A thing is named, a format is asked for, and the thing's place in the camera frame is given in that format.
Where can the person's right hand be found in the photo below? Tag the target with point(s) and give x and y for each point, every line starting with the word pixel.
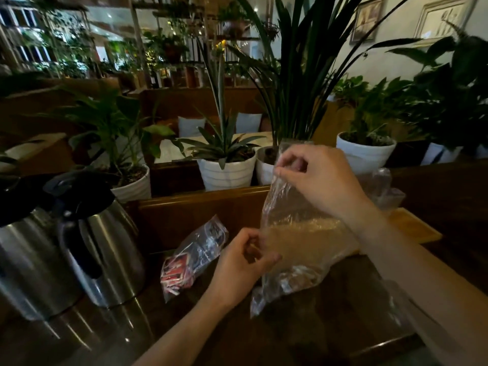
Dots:
pixel 328 179

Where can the person's left hand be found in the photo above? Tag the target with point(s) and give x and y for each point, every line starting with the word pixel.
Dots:
pixel 234 270

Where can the person's right thumb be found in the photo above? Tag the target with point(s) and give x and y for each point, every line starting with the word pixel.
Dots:
pixel 286 173

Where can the person's left thumb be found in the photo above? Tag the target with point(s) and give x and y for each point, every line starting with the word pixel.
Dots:
pixel 267 259

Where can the clear bag of brown granules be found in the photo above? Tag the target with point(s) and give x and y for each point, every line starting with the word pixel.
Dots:
pixel 301 240

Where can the person's right forearm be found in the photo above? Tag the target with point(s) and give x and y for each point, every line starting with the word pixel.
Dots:
pixel 415 285

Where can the person's left forearm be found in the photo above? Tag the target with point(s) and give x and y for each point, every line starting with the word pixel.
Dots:
pixel 179 335

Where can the spiky plant in ribbed pot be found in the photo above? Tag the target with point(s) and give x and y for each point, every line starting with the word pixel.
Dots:
pixel 225 167

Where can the grey cushion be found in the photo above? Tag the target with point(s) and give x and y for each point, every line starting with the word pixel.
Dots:
pixel 190 126
pixel 248 123

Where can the clear bag of red sachets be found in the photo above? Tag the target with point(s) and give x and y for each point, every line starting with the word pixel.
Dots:
pixel 190 259

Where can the tall-leaf plant in white pot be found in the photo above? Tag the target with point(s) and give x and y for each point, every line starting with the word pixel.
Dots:
pixel 293 91

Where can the small plant in white pot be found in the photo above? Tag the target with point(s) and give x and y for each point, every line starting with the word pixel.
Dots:
pixel 366 148

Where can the wooden bench backrest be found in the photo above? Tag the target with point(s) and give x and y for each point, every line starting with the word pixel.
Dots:
pixel 190 217

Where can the crumpled clear plastic bag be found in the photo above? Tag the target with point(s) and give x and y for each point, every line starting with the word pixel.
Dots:
pixel 385 190

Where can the wooden tray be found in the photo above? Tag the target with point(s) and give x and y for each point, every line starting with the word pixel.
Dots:
pixel 415 226

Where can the leafy plant in white pot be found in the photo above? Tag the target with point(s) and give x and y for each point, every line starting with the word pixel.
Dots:
pixel 122 148

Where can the wooden plant shelf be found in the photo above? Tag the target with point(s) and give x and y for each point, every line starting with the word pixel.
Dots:
pixel 179 41

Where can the small framed picture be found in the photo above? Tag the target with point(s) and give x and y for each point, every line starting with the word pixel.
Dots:
pixel 366 18

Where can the dark broadleaf plant in pot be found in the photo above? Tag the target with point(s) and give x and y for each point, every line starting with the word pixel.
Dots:
pixel 446 95

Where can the large framed picture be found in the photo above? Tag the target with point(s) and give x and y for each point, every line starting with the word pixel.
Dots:
pixel 444 18

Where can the large steel thermos jug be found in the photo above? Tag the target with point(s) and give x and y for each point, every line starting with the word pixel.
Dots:
pixel 26 255

